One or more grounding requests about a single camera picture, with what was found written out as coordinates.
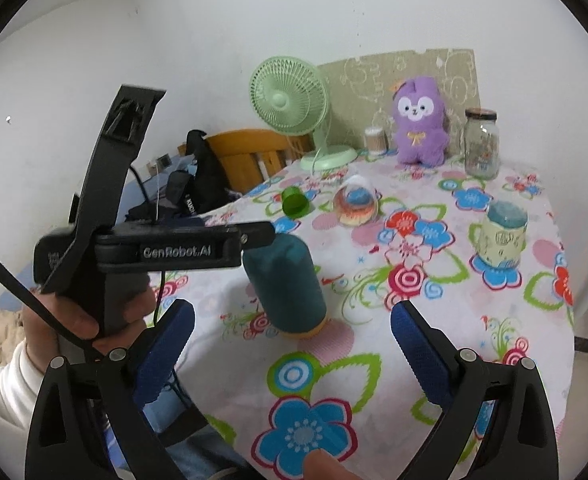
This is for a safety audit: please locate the patterned cardboard board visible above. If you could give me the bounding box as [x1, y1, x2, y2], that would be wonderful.
[318, 48, 480, 159]

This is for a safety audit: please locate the teal cup with orange rim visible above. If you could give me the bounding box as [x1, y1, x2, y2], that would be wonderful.
[243, 234, 327, 342]

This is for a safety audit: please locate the black bag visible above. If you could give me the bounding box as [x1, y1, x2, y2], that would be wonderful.
[166, 129, 231, 217]

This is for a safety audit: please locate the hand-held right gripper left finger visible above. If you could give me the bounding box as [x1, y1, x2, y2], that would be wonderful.
[26, 299, 195, 480]

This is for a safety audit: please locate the person's blue jeans leg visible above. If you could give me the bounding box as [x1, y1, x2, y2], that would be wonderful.
[101, 385, 252, 480]

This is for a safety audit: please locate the purple plush toy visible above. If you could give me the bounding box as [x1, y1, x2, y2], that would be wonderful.
[390, 76, 450, 166]

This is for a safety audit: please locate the floral tablecloth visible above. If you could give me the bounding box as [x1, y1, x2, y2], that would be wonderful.
[146, 152, 576, 480]

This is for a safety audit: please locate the wooden chair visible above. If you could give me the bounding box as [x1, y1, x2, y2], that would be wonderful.
[177, 129, 315, 196]

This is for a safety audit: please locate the small green plastic cup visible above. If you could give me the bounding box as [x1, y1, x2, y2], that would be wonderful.
[282, 186, 313, 219]

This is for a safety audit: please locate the person's left hand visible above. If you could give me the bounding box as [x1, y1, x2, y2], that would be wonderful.
[23, 284, 157, 374]

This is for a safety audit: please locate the beige cloth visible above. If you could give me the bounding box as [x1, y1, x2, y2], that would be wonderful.
[0, 309, 27, 358]

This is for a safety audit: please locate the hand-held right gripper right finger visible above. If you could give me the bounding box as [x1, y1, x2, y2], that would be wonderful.
[391, 300, 559, 480]

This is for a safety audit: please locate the person's right hand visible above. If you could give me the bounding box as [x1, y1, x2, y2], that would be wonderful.
[301, 448, 355, 480]

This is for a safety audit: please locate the green desk fan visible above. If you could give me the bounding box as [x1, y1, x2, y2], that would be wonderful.
[249, 55, 359, 171]

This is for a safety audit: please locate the glass jar with lid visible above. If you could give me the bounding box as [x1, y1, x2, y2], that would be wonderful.
[463, 108, 501, 180]

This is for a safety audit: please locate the black strap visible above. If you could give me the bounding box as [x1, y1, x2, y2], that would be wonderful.
[0, 232, 101, 362]

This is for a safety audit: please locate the cotton swab container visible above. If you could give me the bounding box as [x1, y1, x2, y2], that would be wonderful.
[364, 126, 390, 156]

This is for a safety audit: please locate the clear plastic cup colourful inside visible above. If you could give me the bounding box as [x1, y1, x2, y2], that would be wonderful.
[332, 175, 381, 229]

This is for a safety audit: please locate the pale green mug teal lid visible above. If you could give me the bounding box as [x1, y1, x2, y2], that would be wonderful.
[470, 200, 529, 267]

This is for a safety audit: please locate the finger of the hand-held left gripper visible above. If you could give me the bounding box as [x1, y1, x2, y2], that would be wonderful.
[41, 85, 167, 293]
[241, 221, 277, 251]

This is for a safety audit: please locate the person's left forearm white sleeve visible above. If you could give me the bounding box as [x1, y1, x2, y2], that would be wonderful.
[0, 340, 50, 443]

